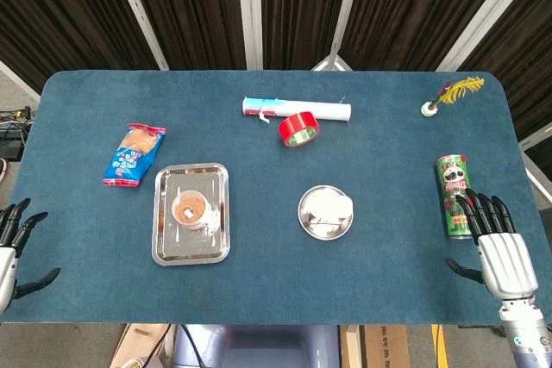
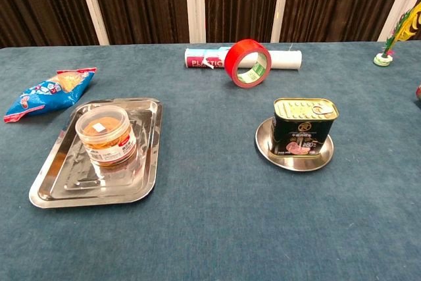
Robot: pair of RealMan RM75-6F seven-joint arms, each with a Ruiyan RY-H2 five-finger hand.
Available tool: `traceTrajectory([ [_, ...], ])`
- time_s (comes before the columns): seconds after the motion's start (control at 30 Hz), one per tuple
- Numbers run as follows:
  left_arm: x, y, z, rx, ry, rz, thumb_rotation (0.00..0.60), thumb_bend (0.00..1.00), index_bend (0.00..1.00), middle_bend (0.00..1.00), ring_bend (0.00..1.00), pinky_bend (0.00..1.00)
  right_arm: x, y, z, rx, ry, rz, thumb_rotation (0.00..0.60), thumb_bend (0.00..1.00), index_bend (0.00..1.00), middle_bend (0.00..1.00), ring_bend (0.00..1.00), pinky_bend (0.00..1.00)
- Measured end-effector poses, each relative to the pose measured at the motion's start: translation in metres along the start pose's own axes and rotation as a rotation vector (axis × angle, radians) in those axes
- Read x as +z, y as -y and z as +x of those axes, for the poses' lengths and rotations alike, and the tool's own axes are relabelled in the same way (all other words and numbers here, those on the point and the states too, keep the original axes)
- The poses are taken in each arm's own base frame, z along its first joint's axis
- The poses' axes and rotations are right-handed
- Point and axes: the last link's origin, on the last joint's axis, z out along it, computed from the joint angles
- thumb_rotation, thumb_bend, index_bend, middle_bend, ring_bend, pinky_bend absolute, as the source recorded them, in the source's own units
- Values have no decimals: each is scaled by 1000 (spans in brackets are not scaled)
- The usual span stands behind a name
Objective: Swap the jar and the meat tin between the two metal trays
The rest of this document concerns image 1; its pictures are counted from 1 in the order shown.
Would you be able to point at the brown cardboard box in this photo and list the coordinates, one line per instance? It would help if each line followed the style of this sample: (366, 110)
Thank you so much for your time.
(384, 346)

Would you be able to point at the white metal frame post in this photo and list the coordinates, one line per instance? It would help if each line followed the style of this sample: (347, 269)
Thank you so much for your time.
(138, 10)
(250, 10)
(489, 10)
(347, 10)

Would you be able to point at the round steel plate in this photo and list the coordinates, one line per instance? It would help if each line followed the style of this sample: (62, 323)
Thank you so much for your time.
(321, 232)

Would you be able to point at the dark brown curtain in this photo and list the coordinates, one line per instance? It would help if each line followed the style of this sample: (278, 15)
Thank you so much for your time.
(194, 10)

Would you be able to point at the blue snack bag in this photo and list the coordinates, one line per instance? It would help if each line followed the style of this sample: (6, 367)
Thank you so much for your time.
(131, 157)

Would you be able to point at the green Pringles can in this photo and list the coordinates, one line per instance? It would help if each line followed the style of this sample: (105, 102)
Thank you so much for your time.
(453, 174)

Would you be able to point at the red tape roll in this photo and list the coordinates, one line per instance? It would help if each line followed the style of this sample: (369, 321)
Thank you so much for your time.
(295, 123)

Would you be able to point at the blue felt table cover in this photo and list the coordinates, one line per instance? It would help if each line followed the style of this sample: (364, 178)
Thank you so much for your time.
(267, 286)

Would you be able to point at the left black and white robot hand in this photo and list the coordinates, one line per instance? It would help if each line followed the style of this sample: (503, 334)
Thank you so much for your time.
(8, 251)

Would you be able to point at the yellow feather shuttlecock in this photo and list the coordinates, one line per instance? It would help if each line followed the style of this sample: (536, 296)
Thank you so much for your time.
(457, 90)

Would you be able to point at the purple-grey robot torso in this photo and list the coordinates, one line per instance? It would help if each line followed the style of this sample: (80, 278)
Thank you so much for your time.
(259, 346)

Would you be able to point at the white plastic wrap roll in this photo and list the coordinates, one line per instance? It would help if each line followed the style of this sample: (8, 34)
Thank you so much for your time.
(328, 109)

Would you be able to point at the light wooden plank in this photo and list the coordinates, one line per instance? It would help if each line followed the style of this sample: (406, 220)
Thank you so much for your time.
(350, 346)

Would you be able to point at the rectangular steel tray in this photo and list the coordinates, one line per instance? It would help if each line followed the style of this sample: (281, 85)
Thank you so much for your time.
(172, 247)

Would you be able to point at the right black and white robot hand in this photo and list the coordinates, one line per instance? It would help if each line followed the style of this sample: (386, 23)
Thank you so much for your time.
(506, 260)

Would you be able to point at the light wooden crate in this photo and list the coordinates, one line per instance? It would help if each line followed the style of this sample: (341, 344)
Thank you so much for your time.
(138, 344)

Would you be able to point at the small round cup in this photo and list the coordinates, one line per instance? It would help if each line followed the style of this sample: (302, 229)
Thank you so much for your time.
(190, 210)

